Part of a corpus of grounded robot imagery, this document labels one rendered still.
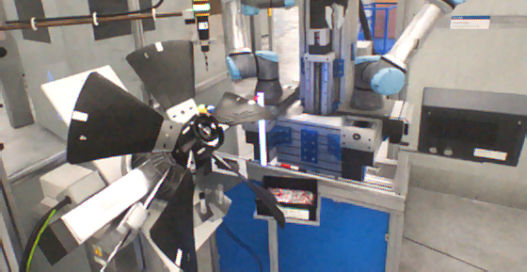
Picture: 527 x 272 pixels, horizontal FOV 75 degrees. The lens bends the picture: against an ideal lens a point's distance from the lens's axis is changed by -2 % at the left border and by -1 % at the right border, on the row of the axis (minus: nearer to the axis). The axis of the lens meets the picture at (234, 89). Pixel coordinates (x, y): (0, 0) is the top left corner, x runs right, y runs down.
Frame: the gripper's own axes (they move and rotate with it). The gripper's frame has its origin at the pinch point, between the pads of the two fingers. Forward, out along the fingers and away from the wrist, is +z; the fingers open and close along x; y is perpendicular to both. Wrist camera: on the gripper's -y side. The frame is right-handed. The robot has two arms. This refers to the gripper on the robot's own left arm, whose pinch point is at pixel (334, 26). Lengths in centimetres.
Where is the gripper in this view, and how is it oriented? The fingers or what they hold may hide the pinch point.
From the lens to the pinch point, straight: 137.8
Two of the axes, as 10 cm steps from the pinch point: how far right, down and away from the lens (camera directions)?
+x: -8.7, -0.9, 4.9
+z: 0.7, 9.5, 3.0
